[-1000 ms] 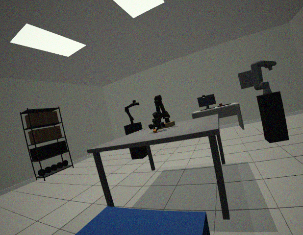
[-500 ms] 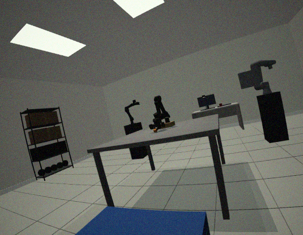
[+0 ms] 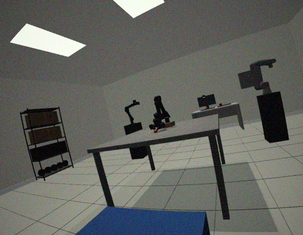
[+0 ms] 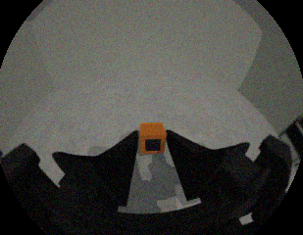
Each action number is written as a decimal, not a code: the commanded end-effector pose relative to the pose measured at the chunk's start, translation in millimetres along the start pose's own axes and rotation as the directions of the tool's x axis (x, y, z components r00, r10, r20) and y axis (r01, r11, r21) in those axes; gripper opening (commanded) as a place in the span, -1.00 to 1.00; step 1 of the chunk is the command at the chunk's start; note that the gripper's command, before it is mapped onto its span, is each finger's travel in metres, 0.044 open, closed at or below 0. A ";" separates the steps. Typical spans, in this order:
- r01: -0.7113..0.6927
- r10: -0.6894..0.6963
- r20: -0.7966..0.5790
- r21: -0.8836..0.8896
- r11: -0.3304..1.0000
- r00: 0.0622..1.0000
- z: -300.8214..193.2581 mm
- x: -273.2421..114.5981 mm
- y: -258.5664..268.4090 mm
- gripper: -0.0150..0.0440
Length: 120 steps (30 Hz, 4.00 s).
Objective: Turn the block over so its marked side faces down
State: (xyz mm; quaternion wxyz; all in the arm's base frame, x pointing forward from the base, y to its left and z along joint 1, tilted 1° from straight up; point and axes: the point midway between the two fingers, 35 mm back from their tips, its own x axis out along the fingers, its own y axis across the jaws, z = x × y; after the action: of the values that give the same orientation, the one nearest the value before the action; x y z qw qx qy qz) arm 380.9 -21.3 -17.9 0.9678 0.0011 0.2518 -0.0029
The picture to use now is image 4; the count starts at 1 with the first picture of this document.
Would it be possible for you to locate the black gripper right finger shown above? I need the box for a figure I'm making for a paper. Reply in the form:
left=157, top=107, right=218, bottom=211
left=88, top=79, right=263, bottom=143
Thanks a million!
left=167, top=129, right=250, bottom=201

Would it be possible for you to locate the orange block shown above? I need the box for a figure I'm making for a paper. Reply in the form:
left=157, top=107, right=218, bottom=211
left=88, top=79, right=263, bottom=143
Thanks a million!
left=139, top=121, right=167, bottom=154

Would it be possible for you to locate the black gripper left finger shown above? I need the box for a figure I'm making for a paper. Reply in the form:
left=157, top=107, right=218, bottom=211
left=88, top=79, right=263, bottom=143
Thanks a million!
left=52, top=130, right=139, bottom=207

